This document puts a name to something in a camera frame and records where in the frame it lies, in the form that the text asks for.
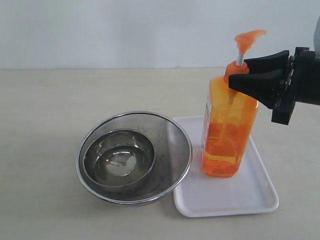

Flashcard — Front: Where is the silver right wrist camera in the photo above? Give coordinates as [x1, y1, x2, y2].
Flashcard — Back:
[313, 17, 320, 59]

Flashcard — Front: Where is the white plastic tray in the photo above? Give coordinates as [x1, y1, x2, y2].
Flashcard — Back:
[173, 116, 279, 218]

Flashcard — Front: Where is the orange pump soap bottle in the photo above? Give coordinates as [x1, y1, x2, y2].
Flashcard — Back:
[200, 29, 267, 178]

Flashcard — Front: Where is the steel mesh colander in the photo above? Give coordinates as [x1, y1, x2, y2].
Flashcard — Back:
[75, 111, 193, 206]

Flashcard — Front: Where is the small stainless steel bowl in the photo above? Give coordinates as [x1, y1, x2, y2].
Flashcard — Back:
[81, 128, 156, 192]

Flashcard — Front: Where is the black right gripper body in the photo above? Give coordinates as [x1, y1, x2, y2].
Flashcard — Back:
[271, 47, 320, 125]

